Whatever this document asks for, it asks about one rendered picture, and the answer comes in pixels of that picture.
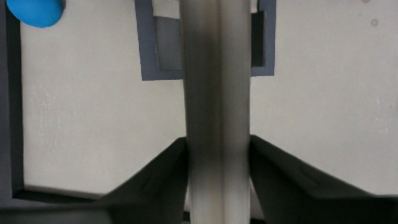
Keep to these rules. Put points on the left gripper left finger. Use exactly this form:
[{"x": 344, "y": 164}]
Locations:
[{"x": 154, "y": 195}]

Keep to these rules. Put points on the grey rack with two cradles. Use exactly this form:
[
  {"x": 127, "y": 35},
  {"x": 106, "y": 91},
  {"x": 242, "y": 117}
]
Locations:
[{"x": 159, "y": 42}]

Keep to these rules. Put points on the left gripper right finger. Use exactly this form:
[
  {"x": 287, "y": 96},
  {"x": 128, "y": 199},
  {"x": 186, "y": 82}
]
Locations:
[{"x": 291, "y": 191}]

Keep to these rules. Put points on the grey metal bar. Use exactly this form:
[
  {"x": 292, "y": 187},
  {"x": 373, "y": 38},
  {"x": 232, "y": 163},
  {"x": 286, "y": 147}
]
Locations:
[{"x": 216, "y": 66}]

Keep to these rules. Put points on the blue egg-shaped object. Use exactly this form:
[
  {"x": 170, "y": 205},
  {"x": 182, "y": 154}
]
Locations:
[{"x": 36, "y": 13}]

